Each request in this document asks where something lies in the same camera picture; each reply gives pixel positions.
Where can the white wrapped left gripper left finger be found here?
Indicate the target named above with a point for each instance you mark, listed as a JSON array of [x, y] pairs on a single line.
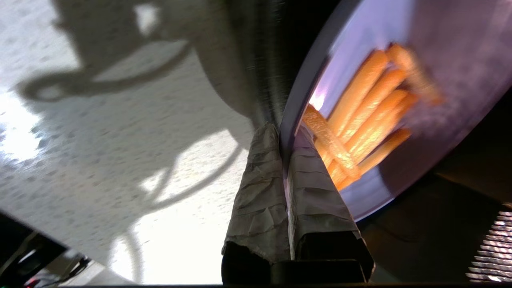
[[260, 200]]

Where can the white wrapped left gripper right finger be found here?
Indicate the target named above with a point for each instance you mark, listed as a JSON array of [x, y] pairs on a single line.
[[316, 200]]

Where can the purple plastic plate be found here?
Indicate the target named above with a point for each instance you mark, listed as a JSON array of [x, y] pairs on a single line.
[[460, 40]]

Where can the orange french fry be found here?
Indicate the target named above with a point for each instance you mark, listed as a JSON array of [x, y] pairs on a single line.
[[394, 120], [416, 76], [380, 118], [330, 140], [384, 150], [360, 86], [376, 100]]

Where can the black robot chassis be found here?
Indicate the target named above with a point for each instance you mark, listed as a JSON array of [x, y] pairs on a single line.
[[24, 256]]

